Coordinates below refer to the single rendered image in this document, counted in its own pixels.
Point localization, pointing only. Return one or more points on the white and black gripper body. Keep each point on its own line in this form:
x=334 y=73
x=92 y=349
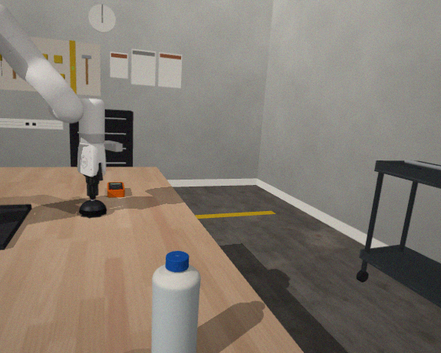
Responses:
x=88 y=158

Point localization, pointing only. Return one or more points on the black dome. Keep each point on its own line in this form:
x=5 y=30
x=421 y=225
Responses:
x=93 y=208

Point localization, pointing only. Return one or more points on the white bottle with blue cap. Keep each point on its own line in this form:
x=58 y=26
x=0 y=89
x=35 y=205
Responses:
x=175 y=305

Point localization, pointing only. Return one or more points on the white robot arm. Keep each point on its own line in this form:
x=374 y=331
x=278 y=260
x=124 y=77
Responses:
x=29 y=63

